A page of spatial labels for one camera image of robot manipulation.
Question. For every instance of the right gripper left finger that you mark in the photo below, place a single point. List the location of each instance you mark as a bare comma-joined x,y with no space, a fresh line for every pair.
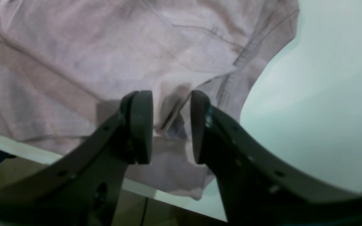
83,187

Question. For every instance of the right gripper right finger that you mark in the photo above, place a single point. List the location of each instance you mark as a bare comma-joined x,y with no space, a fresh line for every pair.
256,187

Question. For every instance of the pink T-shirt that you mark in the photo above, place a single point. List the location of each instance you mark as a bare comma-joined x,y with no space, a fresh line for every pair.
66,64

